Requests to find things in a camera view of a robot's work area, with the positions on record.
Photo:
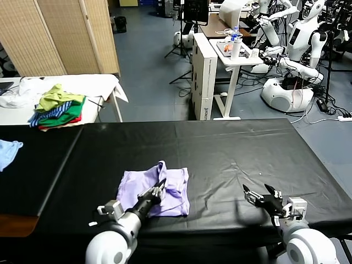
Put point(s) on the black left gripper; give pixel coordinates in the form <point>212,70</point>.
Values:
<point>147,204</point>

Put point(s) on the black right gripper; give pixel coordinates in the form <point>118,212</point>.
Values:
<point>272,204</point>

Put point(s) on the lavender T-shirt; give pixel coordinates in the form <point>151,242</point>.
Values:
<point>129,184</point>

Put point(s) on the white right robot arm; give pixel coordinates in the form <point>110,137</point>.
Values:
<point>305,244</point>

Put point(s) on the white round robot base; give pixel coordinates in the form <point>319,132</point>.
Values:
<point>187,39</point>

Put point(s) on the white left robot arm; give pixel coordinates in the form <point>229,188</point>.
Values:
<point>110,244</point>

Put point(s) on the large black table cover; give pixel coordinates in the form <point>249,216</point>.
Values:
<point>275,137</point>

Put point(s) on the beige garment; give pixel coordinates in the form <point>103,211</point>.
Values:
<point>74,124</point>

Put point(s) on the thin black rod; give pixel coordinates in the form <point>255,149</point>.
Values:
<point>96,103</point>

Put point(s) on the black power adapter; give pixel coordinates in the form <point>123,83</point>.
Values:
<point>321,104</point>

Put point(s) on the white power strip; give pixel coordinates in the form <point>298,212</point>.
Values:
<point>345,118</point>

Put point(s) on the dark green garment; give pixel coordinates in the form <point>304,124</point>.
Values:
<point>71,112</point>

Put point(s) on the small black table cover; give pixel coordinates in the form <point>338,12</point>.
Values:
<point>41,165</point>

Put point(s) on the white adjustable side table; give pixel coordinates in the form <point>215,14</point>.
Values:
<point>233,79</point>

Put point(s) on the tall white cardboard box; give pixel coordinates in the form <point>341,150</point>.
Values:
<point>204,82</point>

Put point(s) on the blue striped garment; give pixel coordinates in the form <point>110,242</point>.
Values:
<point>59,109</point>

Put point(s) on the red garment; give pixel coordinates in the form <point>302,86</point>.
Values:
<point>45,127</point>

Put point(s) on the white cloth pile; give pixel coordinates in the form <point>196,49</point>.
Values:
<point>88,83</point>

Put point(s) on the lime green garment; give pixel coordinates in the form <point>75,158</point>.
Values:
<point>55,96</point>

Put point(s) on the white paper cup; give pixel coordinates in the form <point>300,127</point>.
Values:
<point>255,53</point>

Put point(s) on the black pole stand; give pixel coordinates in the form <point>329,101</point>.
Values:
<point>329,68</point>

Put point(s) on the white thermos bottle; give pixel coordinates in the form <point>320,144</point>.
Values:
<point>236,50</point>

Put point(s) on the light blue garment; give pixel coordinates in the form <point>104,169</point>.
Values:
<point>6,154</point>

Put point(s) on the small orange object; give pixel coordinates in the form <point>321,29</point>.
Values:
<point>226,49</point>

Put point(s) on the grey tray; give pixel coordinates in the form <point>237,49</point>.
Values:
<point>222,48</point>

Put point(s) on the black tripod stand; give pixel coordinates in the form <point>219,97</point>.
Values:
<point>181,35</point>

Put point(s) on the white humanoid robot with base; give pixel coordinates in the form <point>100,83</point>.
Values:
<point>298,41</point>

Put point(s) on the white folding table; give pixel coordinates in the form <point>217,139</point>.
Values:
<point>13,114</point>

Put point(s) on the clear blue-capped water bottle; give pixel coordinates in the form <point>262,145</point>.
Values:
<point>235,33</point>

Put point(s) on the black bag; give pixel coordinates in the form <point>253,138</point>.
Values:
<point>121,23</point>

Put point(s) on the brown wooden desk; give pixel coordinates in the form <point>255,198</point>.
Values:
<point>214,27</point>

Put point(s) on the dark laptop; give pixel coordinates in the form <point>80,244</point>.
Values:
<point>5,85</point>

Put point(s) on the bamboo folding screen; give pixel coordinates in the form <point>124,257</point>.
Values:
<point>55,35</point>

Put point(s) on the black monitor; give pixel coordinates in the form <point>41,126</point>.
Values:
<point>195,11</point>

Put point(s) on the white desktop device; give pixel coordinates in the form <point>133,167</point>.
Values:
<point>229,12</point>

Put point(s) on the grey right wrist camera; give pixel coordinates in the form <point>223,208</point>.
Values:
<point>298,206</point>

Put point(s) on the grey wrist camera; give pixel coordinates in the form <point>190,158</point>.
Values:
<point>114,209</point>
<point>298,206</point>

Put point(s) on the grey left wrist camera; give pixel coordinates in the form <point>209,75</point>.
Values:
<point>114,209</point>

